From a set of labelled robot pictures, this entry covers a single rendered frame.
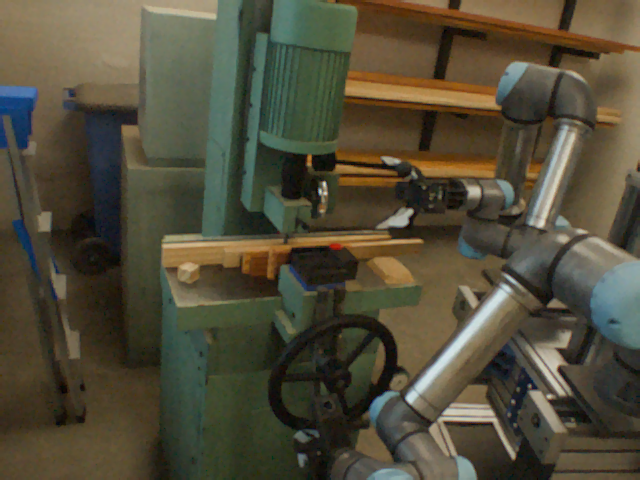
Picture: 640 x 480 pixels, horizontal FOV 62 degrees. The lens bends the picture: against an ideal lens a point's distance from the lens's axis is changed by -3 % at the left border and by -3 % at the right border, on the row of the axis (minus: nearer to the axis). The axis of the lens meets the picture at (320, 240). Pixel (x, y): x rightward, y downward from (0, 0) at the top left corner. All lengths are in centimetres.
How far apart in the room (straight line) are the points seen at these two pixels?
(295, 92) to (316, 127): 9
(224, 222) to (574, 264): 92
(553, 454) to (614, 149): 378
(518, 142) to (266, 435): 98
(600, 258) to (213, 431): 93
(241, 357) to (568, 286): 72
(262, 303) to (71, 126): 249
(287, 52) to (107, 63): 237
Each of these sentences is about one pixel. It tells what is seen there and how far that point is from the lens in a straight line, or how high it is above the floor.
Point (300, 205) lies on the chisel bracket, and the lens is 126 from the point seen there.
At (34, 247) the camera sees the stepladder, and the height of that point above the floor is 71.
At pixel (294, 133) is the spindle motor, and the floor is 124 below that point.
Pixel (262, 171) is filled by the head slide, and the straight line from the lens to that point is 135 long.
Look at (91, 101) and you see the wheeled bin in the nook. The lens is 286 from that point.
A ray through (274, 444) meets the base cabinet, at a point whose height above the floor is 47.
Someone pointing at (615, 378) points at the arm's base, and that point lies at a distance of 132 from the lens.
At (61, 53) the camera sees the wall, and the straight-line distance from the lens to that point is 345.
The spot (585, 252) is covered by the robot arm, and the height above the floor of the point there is 123.
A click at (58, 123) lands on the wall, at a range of 352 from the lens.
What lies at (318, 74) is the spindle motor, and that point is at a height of 137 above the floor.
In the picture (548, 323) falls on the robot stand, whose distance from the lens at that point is 175.
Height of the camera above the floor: 149
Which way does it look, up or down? 23 degrees down
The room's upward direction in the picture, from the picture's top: 9 degrees clockwise
